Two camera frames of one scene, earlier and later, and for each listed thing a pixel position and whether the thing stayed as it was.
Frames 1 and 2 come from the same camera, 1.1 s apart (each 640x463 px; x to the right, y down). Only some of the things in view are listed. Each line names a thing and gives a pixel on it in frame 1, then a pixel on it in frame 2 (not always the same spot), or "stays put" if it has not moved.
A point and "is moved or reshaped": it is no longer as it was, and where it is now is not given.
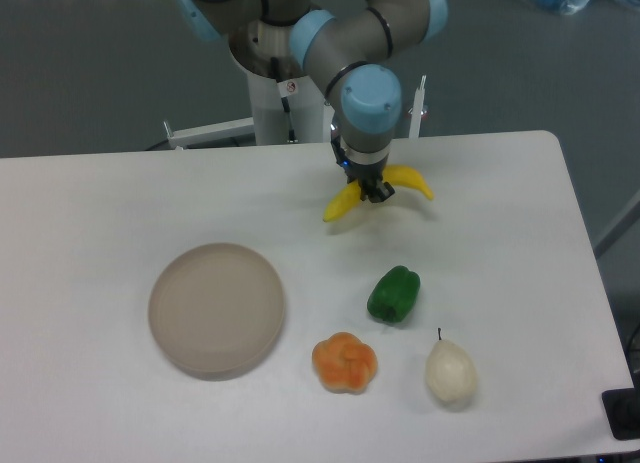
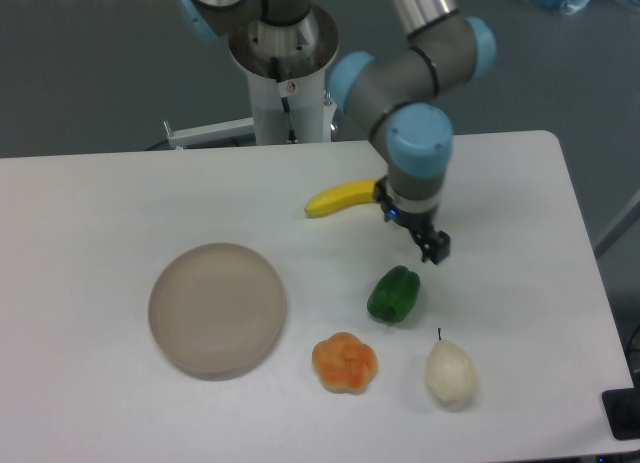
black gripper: x=364 y=173 to x=418 y=221
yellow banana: x=392 y=172 is moved or reshaped
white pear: x=450 y=371 stays put
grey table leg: x=619 y=226 stays put
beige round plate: x=216 y=310 stays put
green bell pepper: x=394 y=294 stays put
